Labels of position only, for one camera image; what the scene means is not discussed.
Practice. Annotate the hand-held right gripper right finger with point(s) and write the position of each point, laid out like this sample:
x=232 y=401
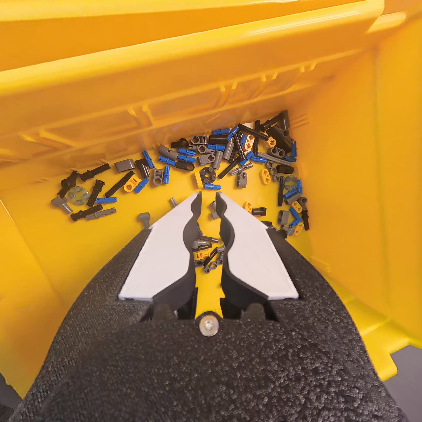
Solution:
x=260 y=263

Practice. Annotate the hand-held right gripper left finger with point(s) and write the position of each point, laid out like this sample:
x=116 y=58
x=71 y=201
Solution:
x=158 y=263

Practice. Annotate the heap of small lego connectors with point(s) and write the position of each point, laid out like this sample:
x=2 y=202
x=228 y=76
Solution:
x=204 y=155

